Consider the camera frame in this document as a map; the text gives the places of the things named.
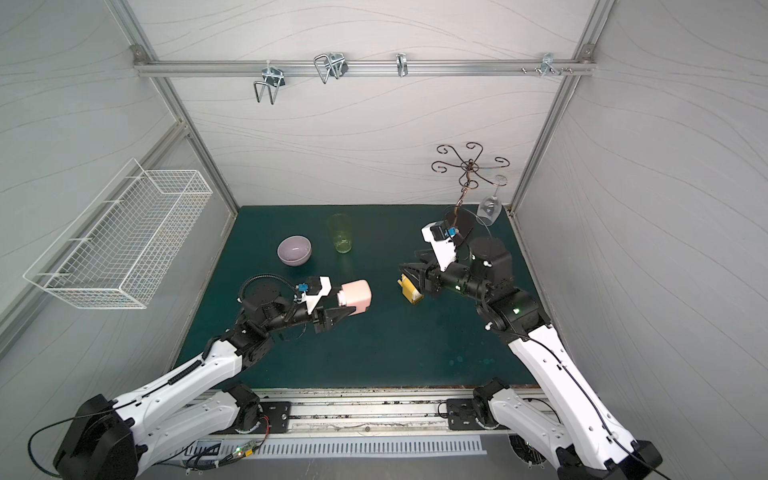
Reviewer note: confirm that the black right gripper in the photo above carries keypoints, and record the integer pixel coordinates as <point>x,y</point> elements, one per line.
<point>429,278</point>

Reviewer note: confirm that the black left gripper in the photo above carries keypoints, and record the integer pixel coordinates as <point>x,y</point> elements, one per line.
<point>323,316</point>

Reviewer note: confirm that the yellow pencil sharpener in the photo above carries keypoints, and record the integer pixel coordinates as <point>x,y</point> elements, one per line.
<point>409,290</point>

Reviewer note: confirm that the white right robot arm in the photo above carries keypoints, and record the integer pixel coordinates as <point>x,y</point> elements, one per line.
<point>586,441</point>

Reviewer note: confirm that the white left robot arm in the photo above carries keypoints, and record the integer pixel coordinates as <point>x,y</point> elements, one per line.
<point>123,437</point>

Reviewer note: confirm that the lilac ceramic bowl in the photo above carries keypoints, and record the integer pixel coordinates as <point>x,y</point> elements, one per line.
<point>294,251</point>

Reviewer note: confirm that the green glass tumbler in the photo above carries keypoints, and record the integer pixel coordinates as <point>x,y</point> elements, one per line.
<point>340,228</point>

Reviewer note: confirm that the clear wine glass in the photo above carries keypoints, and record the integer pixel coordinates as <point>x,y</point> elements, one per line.
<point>489,209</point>

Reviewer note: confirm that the copper glass holder stand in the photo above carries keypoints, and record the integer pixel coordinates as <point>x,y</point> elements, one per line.
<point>472,174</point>

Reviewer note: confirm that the metal hook clip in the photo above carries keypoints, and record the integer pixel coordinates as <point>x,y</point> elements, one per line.
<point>547,67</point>
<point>401,65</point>
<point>330,65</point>
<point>268,87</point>

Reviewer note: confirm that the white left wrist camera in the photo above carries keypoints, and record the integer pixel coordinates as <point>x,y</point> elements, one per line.
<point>313,290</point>

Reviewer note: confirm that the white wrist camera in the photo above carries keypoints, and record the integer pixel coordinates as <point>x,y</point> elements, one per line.
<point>313,290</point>
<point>440,235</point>

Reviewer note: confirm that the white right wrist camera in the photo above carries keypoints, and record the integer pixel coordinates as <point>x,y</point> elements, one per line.
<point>440,235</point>

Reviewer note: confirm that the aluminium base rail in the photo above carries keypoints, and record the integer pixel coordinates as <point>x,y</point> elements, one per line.
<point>365,412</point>

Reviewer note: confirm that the white slotted cable duct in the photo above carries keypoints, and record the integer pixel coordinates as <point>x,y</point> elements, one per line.
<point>370,447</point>

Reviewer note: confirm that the white wire basket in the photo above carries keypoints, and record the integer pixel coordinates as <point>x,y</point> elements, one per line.
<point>116,252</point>

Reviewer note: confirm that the aluminium top rail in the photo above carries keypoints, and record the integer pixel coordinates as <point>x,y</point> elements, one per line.
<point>357,68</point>

